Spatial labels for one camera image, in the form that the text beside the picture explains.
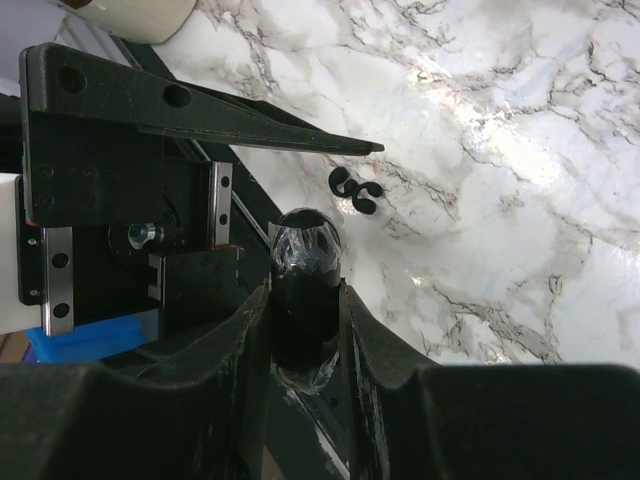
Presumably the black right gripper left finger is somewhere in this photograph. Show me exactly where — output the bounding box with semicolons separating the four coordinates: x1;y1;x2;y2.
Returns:
1;286;271;479

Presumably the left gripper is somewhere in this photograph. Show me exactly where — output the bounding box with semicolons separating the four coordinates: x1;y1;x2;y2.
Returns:
20;43;385;335

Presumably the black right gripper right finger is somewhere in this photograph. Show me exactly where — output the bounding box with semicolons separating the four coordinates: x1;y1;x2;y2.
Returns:
339;285;639;479

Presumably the black earbud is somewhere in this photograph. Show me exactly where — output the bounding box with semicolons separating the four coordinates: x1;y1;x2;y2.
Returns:
351;182;384;215
328;167;358;198

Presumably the blue tray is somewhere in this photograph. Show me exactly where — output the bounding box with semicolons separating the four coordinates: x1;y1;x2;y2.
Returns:
22;316;147;364

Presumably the black mounting rail base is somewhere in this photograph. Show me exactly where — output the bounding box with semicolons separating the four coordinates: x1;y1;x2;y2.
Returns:
114;37;351;480

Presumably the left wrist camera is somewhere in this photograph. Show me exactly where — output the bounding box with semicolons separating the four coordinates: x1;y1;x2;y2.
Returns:
107;223;165;251

